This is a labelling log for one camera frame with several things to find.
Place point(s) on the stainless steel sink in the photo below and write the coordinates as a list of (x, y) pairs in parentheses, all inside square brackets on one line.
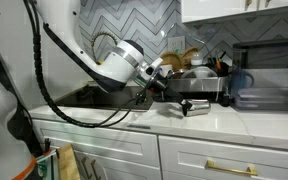
[(94, 98)]

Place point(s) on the round wooden cutting board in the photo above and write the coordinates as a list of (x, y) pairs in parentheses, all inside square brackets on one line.
[(171, 60)]

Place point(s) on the white mug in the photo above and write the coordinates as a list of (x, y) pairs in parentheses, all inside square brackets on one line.
[(166, 69)]

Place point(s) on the silver metal cup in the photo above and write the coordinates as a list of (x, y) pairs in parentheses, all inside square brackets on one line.
[(200, 107)]

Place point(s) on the clear plastic bowl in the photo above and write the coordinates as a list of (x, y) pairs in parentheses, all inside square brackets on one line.
[(200, 71)]

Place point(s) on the clear baby bottle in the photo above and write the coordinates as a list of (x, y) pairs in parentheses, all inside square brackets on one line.
[(196, 58)]

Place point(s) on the dark translucent appliance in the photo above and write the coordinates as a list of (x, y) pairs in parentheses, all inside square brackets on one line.
[(267, 76)]

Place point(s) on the white cabinet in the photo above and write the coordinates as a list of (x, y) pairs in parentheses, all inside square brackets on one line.
[(224, 8), (117, 146)]

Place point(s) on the white upper cabinet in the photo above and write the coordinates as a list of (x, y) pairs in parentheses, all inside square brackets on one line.
[(224, 8)]

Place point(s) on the black utensil holder with utensils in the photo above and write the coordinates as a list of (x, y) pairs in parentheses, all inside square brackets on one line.
[(219, 66)]

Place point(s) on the white lower cabinet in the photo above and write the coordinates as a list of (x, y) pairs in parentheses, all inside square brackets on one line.
[(117, 146)]

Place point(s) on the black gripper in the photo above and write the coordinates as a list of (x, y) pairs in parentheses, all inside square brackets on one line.
[(165, 90)]

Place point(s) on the white wall outlet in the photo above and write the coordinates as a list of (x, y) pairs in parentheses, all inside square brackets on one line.
[(176, 44)]

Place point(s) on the steel dish rack black pegs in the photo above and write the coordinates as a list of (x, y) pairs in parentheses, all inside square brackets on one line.
[(200, 85)]

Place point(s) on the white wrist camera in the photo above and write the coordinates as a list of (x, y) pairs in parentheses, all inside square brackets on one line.
[(154, 66)]

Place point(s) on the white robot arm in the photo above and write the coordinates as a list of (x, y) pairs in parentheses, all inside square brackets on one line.
[(117, 66)]

